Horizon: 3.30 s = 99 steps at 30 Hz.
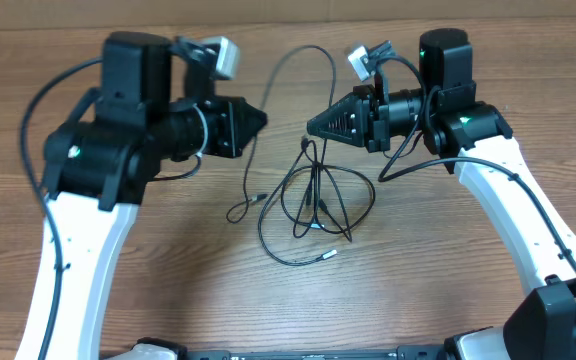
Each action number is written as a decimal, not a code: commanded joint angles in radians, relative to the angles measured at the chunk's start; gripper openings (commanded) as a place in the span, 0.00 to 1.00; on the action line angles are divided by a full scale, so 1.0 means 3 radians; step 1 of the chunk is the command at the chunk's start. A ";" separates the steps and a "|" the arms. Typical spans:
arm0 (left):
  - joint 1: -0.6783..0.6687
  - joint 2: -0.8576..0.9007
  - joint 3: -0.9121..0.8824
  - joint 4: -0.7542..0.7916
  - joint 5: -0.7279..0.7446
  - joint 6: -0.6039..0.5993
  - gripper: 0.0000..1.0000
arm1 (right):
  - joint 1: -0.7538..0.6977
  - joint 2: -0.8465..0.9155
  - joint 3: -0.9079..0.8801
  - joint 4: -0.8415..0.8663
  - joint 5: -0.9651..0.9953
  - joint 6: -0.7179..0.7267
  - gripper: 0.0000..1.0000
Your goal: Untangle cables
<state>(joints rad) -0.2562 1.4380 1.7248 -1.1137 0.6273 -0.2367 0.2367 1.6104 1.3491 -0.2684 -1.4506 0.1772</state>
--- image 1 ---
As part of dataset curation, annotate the black USB cable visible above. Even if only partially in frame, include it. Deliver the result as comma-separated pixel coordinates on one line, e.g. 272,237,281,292
225,44,338,225

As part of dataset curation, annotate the black cable silver connector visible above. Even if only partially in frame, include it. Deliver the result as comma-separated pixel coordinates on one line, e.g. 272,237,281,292
257,135,377,267

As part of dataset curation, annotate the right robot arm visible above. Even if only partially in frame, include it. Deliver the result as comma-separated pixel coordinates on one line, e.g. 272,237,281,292
307,28,576,360

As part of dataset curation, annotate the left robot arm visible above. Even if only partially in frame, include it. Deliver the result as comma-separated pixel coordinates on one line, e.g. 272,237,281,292
17,31,267,359

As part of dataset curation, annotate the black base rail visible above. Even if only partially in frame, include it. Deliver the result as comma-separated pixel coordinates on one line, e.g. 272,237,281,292
180,345,455,360

